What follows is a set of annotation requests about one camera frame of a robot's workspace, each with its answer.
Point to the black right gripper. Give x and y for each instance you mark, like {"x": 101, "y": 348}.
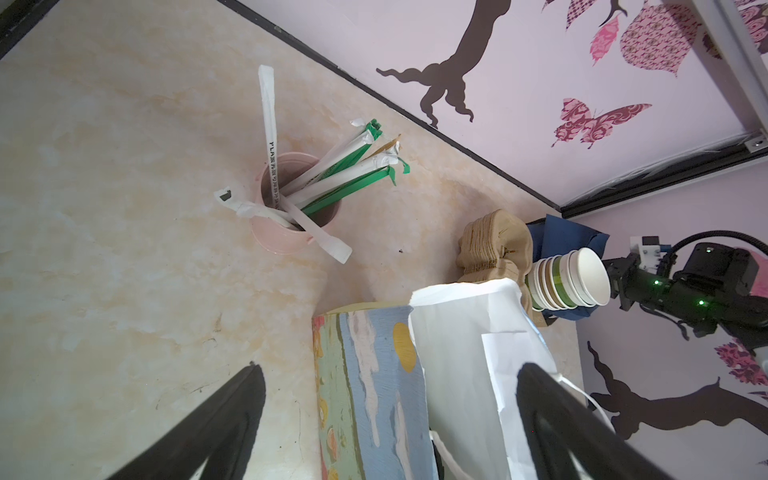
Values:
{"x": 711, "y": 292}

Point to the pink straw holder cup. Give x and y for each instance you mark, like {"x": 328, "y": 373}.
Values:
{"x": 297, "y": 231}

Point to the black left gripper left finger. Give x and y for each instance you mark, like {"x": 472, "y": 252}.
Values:
{"x": 216, "y": 439}

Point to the blue paper napkins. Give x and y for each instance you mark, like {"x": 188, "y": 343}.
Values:
{"x": 556, "y": 236}

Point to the stack of paper cups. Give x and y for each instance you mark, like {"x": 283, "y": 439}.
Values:
{"x": 569, "y": 281}

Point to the wrapped straws bundle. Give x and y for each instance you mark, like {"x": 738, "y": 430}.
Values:
{"x": 344, "y": 170}

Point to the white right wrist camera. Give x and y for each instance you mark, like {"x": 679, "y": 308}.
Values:
{"x": 650, "y": 250}

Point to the stack of pulp cup carriers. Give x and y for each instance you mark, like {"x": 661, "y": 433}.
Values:
{"x": 496, "y": 246}

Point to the green white paper bag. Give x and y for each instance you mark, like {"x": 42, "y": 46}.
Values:
{"x": 428, "y": 388}

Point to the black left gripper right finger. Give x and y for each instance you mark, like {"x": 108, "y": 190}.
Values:
{"x": 561, "y": 434}

